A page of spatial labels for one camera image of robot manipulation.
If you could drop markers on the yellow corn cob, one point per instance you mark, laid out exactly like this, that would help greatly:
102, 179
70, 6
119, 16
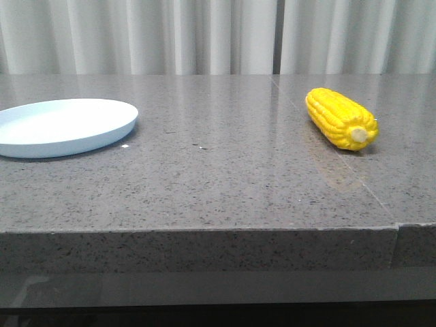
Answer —
344, 122

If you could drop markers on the light blue round plate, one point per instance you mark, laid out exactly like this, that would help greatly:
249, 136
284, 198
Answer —
64, 127

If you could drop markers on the white pleated curtain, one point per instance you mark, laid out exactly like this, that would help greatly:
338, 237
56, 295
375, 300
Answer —
217, 37

